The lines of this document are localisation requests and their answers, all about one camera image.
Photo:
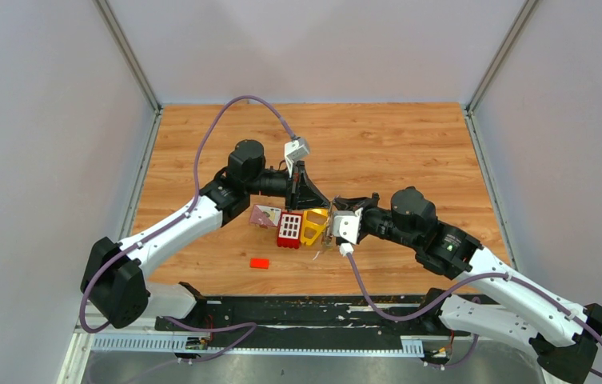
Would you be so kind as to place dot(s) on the yellow plastic triangle frame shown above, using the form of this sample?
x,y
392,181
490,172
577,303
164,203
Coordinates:
x,y
314,223

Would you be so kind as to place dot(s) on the large metal keyring with tags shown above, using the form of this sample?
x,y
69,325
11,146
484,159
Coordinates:
x,y
327,234

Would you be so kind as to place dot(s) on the aluminium front rail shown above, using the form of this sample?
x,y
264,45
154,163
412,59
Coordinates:
x,y
159,335

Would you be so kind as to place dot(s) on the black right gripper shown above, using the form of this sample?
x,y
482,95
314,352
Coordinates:
x,y
356,204

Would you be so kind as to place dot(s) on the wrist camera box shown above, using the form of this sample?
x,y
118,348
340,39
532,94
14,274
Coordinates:
x,y
345,225
294,151

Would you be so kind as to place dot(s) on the small orange-red block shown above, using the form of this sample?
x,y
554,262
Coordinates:
x,y
259,263

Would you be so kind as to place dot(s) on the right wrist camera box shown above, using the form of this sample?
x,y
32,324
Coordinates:
x,y
345,225

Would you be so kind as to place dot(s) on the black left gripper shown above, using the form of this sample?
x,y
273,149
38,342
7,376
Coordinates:
x,y
306,195

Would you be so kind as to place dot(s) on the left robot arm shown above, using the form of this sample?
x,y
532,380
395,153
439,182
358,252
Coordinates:
x,y
114,280

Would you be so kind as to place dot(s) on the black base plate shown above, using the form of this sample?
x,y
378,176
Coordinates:
x,y
303,311

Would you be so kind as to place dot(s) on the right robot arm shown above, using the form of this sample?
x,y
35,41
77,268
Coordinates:
x,y
488,297

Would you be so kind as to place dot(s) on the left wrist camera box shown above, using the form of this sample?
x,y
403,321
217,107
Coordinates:
x,y
294,151

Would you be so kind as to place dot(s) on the red window block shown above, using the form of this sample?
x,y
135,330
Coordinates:
x,y
289,230

